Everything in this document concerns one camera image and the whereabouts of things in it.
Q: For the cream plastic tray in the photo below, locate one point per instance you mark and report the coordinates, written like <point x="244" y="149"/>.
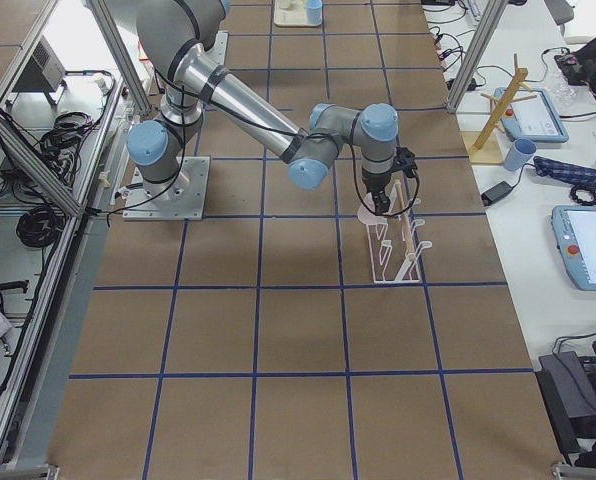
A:
<point x="296" y="17"/>

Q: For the blue cup on desk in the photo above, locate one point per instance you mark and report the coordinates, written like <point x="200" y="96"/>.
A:
<point x="519" y="153"/>

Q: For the white wire cup rack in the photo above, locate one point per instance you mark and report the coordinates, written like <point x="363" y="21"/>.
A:
<point x="394" y="251"/>

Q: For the light blue cup near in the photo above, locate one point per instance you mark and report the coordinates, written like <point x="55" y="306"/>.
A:
<point x="314" y="12"/>

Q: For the teach pendant near stand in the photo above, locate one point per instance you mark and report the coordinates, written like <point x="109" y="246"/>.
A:
<point x="532" y="115"/>

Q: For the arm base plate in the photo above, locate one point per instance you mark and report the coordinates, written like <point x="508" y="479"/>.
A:
<point x="222" y="45"/>
<point x="181" y="197"/>

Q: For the blue checkered cloth case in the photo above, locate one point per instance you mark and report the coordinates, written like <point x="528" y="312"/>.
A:
<point x="575" y="175"/>

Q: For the cream plastic cup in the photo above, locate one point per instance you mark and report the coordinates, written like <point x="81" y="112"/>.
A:
<point x="284" y="4"/>

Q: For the black power adapter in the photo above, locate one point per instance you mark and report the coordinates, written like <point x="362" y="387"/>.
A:
<point x="496" y="193"/>

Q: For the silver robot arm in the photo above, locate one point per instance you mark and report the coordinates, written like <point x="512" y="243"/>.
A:
<point x="177" y="35"/>

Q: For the pink plastic cup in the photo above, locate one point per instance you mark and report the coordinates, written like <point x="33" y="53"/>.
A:
<point x="369" y="219"/>

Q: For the wooden mug tree stand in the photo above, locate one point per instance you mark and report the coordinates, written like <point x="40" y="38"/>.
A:
<point x="480" y="149"/>

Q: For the aluminium frame post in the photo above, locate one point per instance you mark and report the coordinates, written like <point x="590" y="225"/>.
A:
<point x="484" y="32"/>

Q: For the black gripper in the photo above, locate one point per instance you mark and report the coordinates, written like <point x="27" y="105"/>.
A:
<point x="376" y="184"/>

